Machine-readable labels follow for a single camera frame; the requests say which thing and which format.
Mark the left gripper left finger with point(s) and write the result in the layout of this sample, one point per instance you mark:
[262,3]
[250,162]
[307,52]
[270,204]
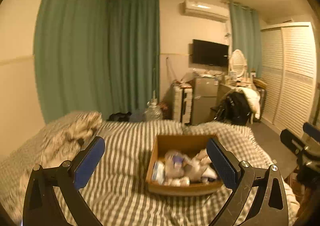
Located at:
[41,206]

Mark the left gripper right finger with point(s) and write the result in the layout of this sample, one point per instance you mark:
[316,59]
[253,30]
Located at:
[269,206]

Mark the cream lace cloth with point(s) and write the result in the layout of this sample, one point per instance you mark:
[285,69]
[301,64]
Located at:
[198,168]

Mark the clear jar white lid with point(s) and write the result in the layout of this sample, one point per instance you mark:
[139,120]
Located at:
[175,163]

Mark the blue white tissue box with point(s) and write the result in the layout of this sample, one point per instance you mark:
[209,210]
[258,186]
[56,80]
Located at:
[158,173]

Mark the white plush toy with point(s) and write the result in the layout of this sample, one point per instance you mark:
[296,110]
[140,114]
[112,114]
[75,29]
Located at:
[177,182]

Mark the brown cardboard box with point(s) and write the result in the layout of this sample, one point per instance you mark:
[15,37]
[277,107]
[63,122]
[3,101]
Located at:
[186,144]

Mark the floral patterned pillow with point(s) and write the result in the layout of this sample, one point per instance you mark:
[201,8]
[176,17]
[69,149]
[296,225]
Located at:
[66,136]

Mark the chair with black jacket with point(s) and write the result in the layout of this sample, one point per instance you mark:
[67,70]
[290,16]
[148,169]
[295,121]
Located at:
[233,108]

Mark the white padded coat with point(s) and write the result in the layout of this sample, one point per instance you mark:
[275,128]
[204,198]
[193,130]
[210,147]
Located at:
[253,99]

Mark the grey mini fridge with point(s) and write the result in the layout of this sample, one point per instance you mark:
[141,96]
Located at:
[204,98]

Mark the white suitcase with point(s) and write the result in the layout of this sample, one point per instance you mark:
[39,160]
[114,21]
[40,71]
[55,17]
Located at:
[182,98]

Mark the white louvred wardrobe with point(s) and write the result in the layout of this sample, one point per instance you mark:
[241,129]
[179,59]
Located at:
[289,67]

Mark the large clear water bottle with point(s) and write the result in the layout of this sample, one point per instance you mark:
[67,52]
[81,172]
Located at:
[153,112]

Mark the white oval vanity mirror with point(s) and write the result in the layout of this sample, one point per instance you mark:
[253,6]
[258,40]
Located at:
[238,63]

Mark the green curtain by wardrobe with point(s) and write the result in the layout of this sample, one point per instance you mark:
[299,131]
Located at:
[246,34]

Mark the white air conditioner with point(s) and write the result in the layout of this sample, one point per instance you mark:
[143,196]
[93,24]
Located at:
[203,10]

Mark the green curtain behind bed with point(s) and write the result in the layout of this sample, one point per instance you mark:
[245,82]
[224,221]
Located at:
[98,55]

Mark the black wall television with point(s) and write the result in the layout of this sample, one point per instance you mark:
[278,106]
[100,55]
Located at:
[210,53]

